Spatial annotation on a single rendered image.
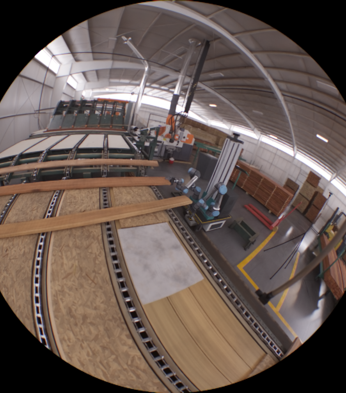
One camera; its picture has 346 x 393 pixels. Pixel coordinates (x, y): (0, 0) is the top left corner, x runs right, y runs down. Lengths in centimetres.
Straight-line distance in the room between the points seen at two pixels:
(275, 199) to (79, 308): 584
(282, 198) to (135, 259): 538
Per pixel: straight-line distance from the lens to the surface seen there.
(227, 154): 229
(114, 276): 89
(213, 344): 97
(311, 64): 791
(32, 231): 124
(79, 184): 161
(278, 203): 574
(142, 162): 224
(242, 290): 229
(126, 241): 100
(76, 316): 87
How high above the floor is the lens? 164
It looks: 30 degrees down
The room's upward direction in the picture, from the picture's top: 17 degrees clockwise
